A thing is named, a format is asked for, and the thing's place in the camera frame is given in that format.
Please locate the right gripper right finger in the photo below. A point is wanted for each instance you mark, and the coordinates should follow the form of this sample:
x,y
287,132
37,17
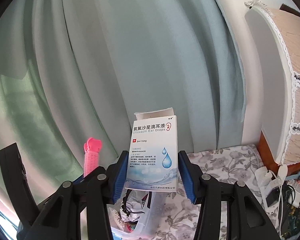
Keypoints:
x,y
246,218

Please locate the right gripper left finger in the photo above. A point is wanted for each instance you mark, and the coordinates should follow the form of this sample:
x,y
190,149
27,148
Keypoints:
x,y
97,190

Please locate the black beaded headband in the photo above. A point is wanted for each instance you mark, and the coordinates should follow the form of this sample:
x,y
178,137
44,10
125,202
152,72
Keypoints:
x,y
147,197

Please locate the pink hair roller clip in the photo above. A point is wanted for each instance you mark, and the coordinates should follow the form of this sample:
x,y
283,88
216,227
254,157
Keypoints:
x,y
91,158

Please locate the white paper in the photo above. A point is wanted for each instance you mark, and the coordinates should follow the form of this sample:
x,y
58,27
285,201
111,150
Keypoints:
x,y
132,210

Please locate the clear plastic storage bin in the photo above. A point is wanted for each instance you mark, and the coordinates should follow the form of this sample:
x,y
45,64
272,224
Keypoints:
x,y
147,223

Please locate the small medicine box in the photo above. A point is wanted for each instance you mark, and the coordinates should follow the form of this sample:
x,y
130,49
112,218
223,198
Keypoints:
x,y
153,152

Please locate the floral fleece blanket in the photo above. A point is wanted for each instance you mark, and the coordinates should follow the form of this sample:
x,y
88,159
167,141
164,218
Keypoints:
x,y
180,216

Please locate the white power strip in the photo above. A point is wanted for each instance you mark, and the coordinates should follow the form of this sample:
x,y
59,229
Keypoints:
x,y
267,181

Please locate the black power adapter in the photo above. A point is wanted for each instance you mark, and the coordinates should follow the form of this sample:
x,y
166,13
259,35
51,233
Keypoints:
x,y
273,197

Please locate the white tube with label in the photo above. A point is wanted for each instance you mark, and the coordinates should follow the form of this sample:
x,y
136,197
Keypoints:
x,y
294,195

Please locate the blue smart watch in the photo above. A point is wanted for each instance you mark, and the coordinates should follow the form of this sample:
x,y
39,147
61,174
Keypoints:
x,y
294,176

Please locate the green curtain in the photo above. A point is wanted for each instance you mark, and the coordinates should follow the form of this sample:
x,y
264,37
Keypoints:
x,y
74,69

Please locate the lace quilted cover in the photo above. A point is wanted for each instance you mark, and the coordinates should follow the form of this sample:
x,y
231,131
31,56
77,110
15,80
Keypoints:
x,y
276,33

